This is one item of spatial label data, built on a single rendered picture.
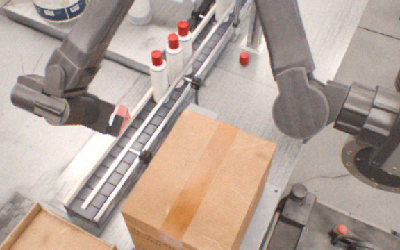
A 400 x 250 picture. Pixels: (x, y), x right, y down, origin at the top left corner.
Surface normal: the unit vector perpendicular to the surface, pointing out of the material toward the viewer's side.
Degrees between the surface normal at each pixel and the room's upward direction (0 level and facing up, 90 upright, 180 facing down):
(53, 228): 0
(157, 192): 0
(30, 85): 51
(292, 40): 42
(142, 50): 0
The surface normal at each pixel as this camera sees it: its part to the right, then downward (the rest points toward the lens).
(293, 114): -0.34, 0.21
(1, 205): 0.00, -0.57
